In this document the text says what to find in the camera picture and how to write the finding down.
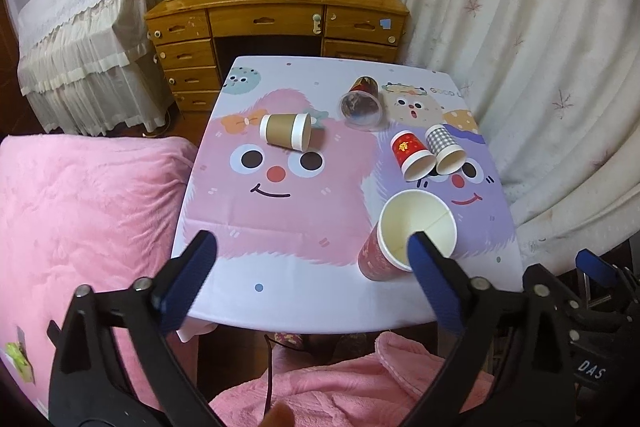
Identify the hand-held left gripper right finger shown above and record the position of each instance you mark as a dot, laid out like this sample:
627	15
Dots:
432	279

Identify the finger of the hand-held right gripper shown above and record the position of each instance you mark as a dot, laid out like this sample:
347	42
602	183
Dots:
596	268
539	273

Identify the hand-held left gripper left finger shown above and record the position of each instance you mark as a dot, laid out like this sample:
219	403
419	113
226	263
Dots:
184	279

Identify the large red paper cup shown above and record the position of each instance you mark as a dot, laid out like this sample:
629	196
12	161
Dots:
407	232

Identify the small red paper cup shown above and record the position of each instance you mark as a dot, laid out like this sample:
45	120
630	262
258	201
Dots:
407	152

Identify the checkered paper cup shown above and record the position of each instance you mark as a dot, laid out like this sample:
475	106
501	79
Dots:
442	144

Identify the brown paper cup white rim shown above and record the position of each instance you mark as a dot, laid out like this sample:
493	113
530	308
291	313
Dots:
282	130

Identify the clear plastic cup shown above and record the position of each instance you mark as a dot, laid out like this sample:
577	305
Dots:
361	107

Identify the patterned slipper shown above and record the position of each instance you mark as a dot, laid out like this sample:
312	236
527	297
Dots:
288	338

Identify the pink fluffy blanket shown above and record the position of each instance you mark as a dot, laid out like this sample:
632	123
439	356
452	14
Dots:
75	217

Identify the cartoon printed tablecloth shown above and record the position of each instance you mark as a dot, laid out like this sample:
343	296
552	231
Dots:
300	227

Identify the pink fleece robe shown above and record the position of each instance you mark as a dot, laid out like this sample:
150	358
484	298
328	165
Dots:
350	389

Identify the green patterned tag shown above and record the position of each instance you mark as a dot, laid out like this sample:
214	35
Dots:
19	354

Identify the white curtain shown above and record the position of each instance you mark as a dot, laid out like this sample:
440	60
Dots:
525	32

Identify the bed with white lace cover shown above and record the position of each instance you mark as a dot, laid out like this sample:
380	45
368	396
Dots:
85	32

